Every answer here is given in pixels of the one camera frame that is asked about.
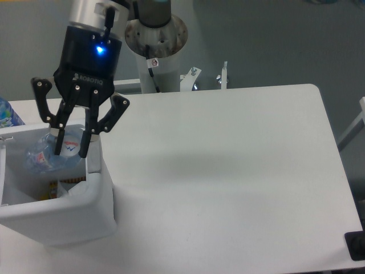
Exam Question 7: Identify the blue labelled bottle at edge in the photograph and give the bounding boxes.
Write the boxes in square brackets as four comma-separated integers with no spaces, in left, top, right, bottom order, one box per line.
[1,97,25,128]

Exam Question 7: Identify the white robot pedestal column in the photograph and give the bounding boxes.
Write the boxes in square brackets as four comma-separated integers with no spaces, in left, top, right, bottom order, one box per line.
[125,15,188,78]

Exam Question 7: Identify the black gripper cable connector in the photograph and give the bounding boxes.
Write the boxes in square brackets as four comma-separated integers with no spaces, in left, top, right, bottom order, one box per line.
[103,6,115,41]

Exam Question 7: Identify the white frame at right edge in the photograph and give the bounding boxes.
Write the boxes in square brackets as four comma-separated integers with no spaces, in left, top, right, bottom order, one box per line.
[337,97,364,152]

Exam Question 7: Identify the black cable on pedestal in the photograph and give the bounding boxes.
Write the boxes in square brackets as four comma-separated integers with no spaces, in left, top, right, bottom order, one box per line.
[145,44,161,94]

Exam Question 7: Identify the white paper bag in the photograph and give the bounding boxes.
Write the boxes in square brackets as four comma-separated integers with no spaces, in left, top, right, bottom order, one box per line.
[57,180,87,198]

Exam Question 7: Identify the black clamp at table edge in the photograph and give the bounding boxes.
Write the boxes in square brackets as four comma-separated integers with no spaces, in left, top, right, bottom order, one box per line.
[344,231,364,261]

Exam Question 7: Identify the clear plastic water bottle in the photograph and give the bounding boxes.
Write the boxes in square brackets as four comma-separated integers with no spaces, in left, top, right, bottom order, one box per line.
[23,128,83,174]

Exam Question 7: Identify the white plastic trash can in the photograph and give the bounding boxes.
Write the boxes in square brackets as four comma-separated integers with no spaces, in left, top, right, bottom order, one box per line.
[1,123,117,245]

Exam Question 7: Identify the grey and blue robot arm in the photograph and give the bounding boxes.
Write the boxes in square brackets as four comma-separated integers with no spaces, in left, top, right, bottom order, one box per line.
[31,1,176,158]

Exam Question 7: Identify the white bracket with wing bolt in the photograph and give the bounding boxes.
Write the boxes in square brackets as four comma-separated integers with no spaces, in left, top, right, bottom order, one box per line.
[216,61,229,90]

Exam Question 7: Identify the white metal mounting bracket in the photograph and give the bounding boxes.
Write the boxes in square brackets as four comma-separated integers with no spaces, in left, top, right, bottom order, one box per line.
[113,67,202,94]

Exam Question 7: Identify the yellow blue snack wrapper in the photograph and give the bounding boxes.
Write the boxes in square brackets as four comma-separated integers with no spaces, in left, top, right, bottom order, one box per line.
[47,178,86,200]

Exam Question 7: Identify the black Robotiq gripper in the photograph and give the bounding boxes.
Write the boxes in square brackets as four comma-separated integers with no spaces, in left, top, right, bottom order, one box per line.
[31,26,130,158]

